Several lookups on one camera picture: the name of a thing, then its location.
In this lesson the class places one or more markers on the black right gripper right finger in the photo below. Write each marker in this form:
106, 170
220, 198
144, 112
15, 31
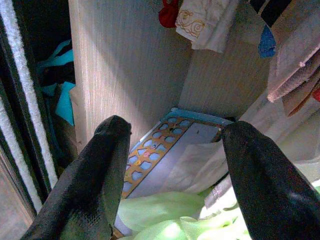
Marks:
270, 195

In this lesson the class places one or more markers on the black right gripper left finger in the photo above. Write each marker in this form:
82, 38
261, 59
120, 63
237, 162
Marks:
82, 187

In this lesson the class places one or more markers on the white plastic sheet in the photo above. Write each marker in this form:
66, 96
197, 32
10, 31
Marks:
197, 165

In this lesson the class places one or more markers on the light green cloth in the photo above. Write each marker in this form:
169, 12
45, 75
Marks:
160, 215

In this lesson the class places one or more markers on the blue patterned flat box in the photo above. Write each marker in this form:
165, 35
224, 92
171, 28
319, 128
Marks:
160, 147

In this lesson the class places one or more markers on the light wood wardrobe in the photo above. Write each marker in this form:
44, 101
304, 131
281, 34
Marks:
125, 62

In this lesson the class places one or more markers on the beige garment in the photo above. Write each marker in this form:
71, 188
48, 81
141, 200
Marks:
295, 62

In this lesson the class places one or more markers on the blue cloth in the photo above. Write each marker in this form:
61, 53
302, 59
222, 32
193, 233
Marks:
267, 45

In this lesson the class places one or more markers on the white gold-embroidered garment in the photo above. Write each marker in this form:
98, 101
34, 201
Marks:
200, 22

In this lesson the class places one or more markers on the red cloth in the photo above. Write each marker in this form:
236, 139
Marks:
168, 15

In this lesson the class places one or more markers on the white sliding door frame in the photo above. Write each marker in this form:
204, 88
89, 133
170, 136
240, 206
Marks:
27, 100

